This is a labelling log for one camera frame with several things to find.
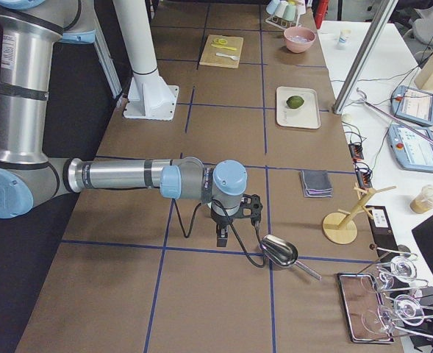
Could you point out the teach pendant tablet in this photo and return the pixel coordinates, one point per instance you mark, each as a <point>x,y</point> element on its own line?
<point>413,105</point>
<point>412,152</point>

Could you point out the far teach pendant tablet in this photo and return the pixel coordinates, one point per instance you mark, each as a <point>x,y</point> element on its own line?
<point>413,105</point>

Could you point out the wooden mug tree stand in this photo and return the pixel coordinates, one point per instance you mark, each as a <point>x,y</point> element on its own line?
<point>339,227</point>

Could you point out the metal scoop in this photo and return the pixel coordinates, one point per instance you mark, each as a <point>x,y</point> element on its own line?
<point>285,254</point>

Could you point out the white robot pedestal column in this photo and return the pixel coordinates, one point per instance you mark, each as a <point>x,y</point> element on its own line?
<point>149,96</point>

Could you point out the grey folded cloth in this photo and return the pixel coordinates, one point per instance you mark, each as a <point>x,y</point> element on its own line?
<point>316,183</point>

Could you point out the cup rack with pastel cups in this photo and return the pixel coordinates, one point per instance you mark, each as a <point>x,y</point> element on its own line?
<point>285,14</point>

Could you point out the green lime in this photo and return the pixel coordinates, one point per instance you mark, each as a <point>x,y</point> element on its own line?
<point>294,102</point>

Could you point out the white plastic spoon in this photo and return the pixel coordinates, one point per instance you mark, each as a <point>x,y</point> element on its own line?
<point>231,57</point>

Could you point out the near teach pendant tablet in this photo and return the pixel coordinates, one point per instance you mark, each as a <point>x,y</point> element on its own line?
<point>412,152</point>

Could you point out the yellow lemon slice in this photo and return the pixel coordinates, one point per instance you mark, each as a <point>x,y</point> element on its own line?
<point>222,43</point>

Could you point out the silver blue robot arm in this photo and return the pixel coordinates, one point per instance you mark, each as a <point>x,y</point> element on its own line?
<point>29,178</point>

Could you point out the white paper cup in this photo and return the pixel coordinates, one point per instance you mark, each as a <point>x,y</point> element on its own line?
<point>343,39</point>

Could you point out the beige plastic tray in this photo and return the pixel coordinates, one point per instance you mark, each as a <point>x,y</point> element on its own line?
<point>305,117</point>

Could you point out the wooden cutting board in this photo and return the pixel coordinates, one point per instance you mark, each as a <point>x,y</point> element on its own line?
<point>208,57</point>

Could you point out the steel tray with glasses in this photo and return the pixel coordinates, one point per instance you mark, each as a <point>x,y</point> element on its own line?
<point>359,299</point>

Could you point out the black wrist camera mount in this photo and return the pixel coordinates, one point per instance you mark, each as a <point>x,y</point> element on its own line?
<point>251,207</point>

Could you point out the pink bowl with ice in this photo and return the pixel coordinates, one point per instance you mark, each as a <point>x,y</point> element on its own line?
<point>298,39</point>

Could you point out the iced coffee plastic cup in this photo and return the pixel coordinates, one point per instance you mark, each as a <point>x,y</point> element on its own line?
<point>423,202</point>

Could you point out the black power strip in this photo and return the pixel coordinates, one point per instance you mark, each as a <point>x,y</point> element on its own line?
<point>362,170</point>

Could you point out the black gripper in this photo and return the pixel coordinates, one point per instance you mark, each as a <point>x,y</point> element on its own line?
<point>220,219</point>

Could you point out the aluminium frame post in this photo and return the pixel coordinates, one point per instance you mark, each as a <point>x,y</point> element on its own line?
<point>376,27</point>

